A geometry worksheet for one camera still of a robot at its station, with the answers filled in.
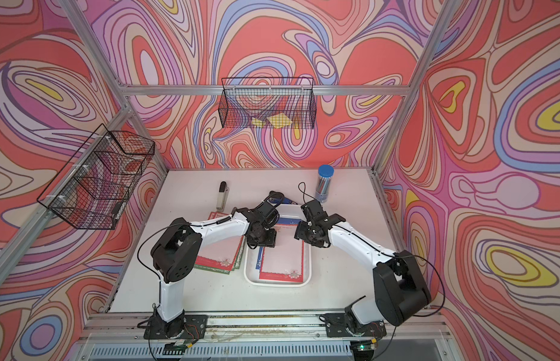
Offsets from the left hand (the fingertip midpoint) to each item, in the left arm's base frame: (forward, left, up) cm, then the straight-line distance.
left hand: (274, 245), depth 91 cm
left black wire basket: (+7, +61, +28) cm, 67 cm away
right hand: (-1, -11, +5) cm, 13 cm away
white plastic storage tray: (+15, -7, +1) cm, 16 cm away
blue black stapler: (+24, 0, +2) cm, 24 cm away
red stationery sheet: (-6, -4, -2) cm, 8 cm away
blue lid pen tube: (+24, -21, +18) cm, 37 cm away
